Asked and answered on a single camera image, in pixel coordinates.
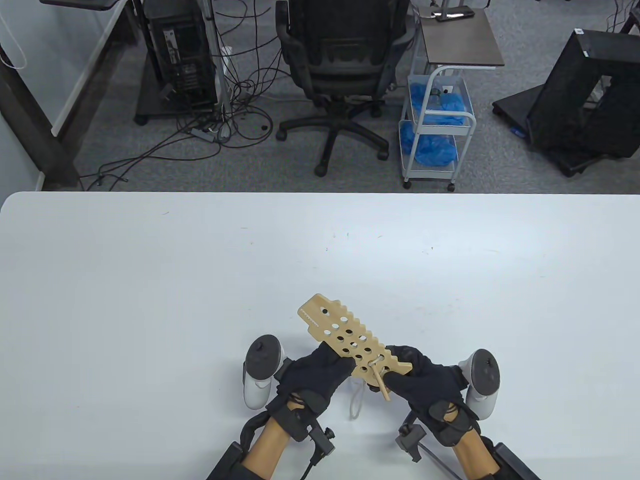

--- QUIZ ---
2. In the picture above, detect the person's left hand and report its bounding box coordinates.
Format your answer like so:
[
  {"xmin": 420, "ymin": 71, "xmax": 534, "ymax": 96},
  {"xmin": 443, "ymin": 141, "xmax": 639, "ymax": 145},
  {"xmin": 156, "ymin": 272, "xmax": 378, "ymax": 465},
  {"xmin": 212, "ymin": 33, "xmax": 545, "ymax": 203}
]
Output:
[{"xmin": 265, "ymin": 344, "xmax": 357, "ymax": 442}]

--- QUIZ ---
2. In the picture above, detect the person's right hand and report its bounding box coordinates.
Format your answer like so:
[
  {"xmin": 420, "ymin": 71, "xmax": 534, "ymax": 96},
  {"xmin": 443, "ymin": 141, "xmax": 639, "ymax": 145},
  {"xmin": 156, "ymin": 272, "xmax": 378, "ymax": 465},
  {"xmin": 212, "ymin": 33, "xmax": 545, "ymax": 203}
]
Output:
[{"xmin": 367, "ymin": 345, "xmax": 482, "ymax": 447}]

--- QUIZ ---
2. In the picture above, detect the white rope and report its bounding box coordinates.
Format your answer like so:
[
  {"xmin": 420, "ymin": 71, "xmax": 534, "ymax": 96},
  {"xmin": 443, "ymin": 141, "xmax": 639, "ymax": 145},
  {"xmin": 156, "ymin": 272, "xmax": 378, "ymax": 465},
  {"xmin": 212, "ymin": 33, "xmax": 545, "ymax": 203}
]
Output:
[{"xmin": 348, "ymin": 356, "xmax": 386, "ymax": 422}]

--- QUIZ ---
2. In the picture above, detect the wooden lacing needle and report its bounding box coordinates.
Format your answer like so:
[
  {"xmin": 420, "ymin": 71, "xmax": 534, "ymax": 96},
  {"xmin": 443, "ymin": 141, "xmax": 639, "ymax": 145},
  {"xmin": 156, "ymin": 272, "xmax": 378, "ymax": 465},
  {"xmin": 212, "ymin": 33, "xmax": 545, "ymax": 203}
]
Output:
[{"xmin": 371, "ymin": 366, "xmax": 392, "ymax": 402}]

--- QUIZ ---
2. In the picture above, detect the wooden crocodile lacing toy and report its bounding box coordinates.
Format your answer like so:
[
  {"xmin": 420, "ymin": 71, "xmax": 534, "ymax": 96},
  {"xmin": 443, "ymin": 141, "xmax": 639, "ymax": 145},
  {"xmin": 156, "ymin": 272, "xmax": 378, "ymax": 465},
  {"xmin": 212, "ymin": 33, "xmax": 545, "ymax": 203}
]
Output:
[{"xmin": 298, "ymin": 294, "xmax": 414, "ymax": 387}]

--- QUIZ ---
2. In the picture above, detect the person's right forearm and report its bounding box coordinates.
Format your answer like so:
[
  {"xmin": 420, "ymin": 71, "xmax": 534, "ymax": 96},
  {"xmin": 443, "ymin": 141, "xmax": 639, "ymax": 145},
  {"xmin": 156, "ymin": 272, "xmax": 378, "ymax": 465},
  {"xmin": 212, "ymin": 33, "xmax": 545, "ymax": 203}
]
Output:
[{"xmin": 452, "ymin": 432, "xmax": 501, "ymax": 477}]

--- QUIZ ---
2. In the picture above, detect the person's left forearm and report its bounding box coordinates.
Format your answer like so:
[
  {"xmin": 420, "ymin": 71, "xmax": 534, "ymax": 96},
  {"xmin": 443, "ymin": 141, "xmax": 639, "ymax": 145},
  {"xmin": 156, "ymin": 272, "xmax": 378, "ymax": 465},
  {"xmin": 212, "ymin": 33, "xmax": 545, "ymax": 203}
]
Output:
[{"xmin": 242, "ymin": 417, "xmax": 293, "ymax": 476}]

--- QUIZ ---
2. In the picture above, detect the black forearm sensor pack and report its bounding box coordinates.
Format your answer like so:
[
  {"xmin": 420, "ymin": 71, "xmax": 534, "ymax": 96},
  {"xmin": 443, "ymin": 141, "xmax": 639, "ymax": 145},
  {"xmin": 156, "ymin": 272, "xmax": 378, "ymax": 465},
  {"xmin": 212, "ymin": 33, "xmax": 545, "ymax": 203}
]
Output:
[
  {"xmin": 467, "ymin": 441, "xmax": 542, "ymax": 480},
  {"xmin": 206, "ymin": 441, "xmax": 271, "ymax": 480}
]

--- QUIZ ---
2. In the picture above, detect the grey and white controller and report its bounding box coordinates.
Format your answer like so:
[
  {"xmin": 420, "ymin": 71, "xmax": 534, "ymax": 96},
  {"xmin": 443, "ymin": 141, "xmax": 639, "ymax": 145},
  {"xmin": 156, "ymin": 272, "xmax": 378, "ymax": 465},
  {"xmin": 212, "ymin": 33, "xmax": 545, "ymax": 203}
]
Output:
[
  {"xmin": 242, "ymin": 335, "xmax": 286, "ymax": 411},
  {"xmin": 459, "ymin": 349, "xmax": 501, "ymax": 420}
]

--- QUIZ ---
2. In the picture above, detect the blue plastic bag pile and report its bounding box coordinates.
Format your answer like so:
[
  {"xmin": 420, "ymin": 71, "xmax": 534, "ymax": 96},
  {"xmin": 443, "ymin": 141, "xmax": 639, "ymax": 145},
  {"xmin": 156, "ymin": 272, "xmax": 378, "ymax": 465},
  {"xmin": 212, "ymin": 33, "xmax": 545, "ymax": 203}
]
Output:
[
  {"xmin": 400, "ymin": 122, "xmax": 458, "ymax": 167},
  {"xmin": 409, "ymin": 82, "xmax": 468, "ymax": 126}
]

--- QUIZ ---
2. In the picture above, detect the white utility cart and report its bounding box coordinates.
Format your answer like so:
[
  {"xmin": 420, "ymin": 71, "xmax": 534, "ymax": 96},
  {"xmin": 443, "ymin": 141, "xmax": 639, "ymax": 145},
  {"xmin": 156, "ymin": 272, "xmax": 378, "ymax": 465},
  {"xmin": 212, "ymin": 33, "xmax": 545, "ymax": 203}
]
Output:
[{"xmin": 398, "ymin": 64, "xmax": 477, "ymax": 193}]

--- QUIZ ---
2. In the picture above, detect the black wheeled platform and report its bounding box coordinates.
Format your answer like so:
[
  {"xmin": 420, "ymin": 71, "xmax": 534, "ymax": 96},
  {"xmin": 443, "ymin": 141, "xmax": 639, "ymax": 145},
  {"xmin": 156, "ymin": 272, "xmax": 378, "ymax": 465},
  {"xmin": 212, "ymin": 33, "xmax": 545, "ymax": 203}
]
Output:
[{"xmin": 492, "ymin": 84, "xmax": 621, "ymax": 177}]

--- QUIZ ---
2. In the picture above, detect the black office chair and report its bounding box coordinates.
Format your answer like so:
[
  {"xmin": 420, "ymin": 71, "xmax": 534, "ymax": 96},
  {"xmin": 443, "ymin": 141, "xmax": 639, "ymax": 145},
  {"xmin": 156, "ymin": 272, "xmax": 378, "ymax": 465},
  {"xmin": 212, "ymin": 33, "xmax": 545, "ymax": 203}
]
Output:
[{"xmin": 275, "ymin": 0, "xmax": 420, "ymax": 177}]

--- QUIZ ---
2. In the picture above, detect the brown side table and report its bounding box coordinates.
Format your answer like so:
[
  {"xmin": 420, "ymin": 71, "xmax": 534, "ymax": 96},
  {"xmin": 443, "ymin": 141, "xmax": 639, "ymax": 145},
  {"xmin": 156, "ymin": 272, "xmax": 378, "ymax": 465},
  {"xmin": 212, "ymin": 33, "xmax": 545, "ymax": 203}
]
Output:
[{"xmin": 417, "ymin": 7, "xmax": 505, "ymax": 71}]

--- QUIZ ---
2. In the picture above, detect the black computer tower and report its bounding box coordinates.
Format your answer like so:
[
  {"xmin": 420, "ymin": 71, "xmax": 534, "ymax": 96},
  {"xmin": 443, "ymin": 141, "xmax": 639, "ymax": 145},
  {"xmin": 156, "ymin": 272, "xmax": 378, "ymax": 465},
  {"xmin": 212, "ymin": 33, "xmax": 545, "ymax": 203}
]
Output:
[{"xmin": 142, "ymin": 0, "xmax": 219, "ymax": 111}]

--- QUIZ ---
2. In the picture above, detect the white panel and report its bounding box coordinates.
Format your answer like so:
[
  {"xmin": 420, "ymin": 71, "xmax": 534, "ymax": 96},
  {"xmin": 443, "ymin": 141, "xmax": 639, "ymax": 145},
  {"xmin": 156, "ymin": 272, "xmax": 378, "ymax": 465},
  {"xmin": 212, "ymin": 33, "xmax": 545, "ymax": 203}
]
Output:
[{"xmin": 50, "ymin": 0, "xmax": 126, "ymax": 136}]

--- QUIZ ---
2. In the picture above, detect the black monitor stand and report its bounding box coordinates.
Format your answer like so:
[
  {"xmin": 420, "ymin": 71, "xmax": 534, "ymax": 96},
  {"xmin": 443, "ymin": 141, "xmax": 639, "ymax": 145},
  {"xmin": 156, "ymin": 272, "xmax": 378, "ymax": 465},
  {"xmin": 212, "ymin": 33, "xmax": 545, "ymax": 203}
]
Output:
[{"xmin": 39, "ymin": 0, "xmax": 121, "ymax": 11}]

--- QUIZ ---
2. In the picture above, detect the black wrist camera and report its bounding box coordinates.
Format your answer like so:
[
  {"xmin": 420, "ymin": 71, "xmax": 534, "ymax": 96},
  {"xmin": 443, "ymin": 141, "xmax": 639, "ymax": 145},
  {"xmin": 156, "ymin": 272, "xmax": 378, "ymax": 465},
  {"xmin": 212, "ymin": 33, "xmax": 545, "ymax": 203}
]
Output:
[
  {"xmin": 395, "ymin": 424, "xmax": 428, "ymax": 463},
  {"xmin": 307, "ymin": 425, "xmax": 337, "ymax": 456}
]

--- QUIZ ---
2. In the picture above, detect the grey camera cable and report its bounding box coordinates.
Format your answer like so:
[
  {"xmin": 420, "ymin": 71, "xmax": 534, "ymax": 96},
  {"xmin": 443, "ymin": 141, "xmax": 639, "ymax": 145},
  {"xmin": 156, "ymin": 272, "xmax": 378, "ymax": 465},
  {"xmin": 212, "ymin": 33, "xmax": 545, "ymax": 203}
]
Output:
[{"xmin": 419, "ymin": 442, "xmax": 461, "ymax": 480}]

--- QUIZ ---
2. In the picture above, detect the black camera cable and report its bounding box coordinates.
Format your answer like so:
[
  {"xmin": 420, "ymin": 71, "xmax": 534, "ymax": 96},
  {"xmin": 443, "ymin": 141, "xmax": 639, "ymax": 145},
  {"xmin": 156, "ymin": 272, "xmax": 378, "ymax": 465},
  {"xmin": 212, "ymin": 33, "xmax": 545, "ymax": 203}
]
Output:
[{"xmin": 300, "ymin": 452, "xmax": 323, "ymax": 480}]

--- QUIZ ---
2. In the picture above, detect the tangle of black floor cables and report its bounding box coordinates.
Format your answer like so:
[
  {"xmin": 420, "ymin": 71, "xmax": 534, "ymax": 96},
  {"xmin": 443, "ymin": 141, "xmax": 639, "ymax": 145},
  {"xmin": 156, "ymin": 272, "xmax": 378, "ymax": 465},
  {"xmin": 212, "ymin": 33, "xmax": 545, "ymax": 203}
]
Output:
[{"xmin": 80, "ymin": 0, "xmax": 296, "ymax": 192}]

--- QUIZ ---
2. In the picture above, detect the black open frame box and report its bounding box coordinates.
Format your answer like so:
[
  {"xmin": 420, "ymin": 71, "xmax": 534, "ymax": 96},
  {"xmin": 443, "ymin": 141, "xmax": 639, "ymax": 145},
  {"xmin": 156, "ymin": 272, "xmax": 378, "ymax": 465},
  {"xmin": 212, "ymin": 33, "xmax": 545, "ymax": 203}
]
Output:
[{"xmin": 526, "ymin": 29, "xmax": 640, "ymax": 160}]

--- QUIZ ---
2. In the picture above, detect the silver aluminium post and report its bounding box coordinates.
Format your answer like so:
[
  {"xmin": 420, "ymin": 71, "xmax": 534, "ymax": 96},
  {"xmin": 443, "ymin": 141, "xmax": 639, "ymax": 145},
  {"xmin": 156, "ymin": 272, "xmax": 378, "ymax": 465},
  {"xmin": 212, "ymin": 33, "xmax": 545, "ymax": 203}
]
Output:
[{"xmin": 202, "ymin": 0, "xmax": 233, "ymax": 117}]

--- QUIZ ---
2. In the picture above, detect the dark desk frame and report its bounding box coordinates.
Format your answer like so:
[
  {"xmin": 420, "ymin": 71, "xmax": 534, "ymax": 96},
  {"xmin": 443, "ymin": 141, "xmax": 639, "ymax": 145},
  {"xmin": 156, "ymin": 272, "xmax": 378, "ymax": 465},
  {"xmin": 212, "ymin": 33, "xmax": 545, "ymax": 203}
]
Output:
[{"xmin": 0, "ymin": 45, "xmax": 83, "ymax": 192}]

